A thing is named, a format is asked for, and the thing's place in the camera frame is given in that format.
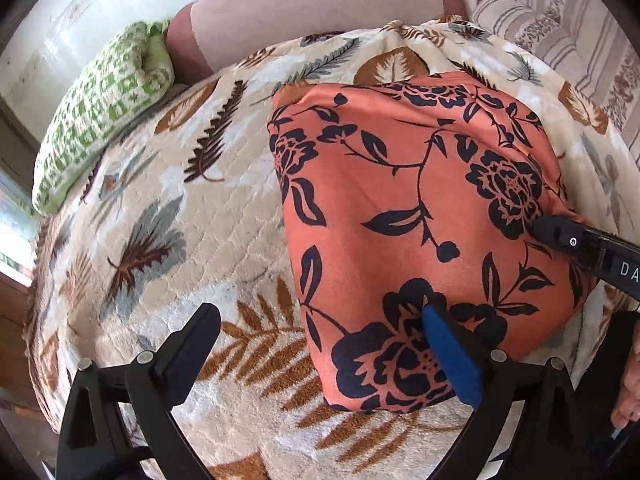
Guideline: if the orange floral garment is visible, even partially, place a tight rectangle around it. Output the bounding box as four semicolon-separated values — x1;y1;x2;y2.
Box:
267;72;596;413

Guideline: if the person's hand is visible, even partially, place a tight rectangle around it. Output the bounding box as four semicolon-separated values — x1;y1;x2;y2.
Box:
611;323;640;429

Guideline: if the cream leaf-pattern blanket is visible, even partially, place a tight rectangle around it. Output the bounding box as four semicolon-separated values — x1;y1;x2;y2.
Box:
26;21;639;479

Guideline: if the stained glass window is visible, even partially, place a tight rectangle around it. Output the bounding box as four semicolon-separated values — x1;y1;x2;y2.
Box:
0;170;40;287

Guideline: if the striped beige pillow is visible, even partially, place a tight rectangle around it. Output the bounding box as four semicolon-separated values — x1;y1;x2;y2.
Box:
472;0;639;158

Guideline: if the green checkered pillow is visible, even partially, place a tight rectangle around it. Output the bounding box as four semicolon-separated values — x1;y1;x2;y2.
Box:
32;21;175;217

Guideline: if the pink upholstered headboard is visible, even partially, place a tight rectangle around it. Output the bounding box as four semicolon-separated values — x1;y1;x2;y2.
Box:
166;0;468;84

